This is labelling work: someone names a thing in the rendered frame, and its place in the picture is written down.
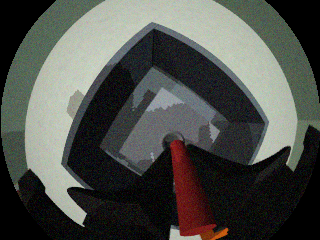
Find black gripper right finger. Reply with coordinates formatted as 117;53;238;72
187;144;291;233

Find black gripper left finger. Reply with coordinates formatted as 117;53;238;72
67;148;173;240

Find red peg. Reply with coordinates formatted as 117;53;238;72
169;140;216;237

